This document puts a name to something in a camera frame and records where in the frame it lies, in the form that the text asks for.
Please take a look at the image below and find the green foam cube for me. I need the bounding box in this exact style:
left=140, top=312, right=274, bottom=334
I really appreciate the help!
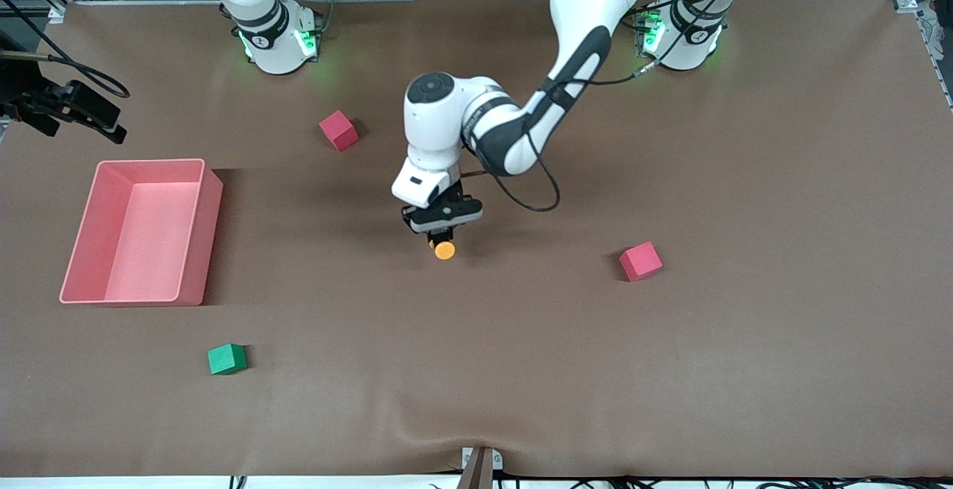
left=207, top=342, right=247, bottom=376

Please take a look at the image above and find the pink plastic bin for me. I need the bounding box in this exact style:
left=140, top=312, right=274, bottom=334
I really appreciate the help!
left=58, top=158, right=224, bottom=307

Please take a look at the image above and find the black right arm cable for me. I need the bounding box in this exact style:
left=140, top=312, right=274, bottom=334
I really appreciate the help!
left=0, top=0, right=132, bottom=100

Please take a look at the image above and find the brown table mat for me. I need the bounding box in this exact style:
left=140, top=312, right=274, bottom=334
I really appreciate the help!
left=0, top=0, right=953, bottom=479

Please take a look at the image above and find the metal clamp bracket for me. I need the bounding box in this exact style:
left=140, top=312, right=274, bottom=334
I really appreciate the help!
left=457, top=446, right=504, bottom=489

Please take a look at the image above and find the pink foam cube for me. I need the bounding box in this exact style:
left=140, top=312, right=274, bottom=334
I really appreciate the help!
left=619, top=241, right=664, bottom=283
left=319, top=109, right=360, bottom=153

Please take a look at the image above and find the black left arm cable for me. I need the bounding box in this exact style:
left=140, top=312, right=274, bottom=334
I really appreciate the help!
left=460, top=56, right=665, bottom=214

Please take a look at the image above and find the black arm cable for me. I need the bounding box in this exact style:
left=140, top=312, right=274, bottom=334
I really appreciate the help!
left=0, top=0, right=132, bottom=100
left=460, top=56, right=665, bottom=214

